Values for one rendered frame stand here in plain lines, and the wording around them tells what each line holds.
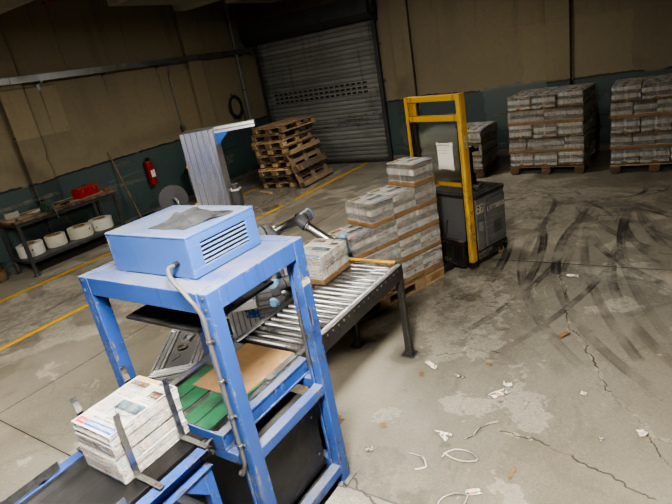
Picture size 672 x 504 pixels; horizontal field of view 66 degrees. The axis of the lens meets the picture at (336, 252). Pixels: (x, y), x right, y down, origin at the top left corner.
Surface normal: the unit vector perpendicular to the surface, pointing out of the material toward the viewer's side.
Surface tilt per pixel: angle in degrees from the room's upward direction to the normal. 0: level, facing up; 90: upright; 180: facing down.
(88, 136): 90
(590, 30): 90
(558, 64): 90
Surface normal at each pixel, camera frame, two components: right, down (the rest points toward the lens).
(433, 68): -0.54, 0.38
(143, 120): 0.83, 0.05
